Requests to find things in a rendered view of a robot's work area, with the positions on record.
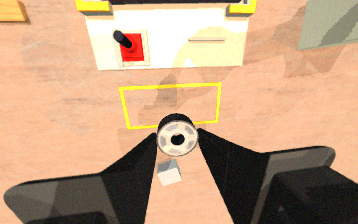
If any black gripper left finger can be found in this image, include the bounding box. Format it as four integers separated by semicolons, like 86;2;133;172
3;132;157;224

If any yellow rectangular outline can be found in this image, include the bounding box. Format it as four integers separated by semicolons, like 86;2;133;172
119;82;221;130

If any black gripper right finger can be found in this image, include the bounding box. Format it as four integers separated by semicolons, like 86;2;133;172
197;128;336;224

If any black and white wheel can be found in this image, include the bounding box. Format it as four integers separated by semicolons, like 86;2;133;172
156;113;199;157

